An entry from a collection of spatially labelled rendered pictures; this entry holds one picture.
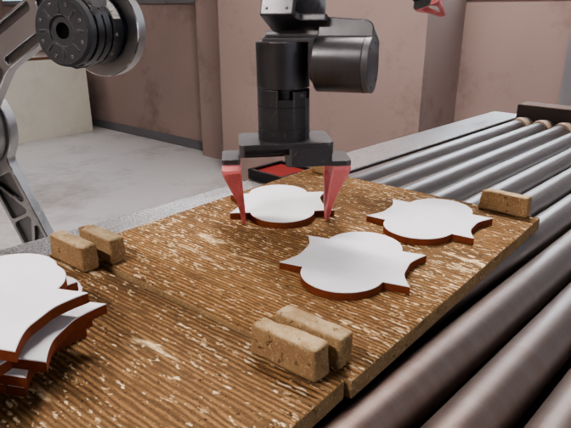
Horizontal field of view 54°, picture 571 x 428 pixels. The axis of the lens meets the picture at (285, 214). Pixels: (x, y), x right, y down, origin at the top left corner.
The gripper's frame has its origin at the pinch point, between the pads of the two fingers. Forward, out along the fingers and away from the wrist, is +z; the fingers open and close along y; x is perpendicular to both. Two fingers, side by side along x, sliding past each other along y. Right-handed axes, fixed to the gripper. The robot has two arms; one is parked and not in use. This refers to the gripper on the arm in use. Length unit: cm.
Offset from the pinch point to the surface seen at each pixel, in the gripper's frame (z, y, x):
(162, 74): 31, -71, 465
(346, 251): 0.2, 5.1, -11.2
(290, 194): 0.1, 1.3, 7.7
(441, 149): 3, 34, 42
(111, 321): 0.6, -15.9, -21.2
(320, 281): 0.1, 1.6, -17.4
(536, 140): 4, 57, 48
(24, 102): 54, -201, 479
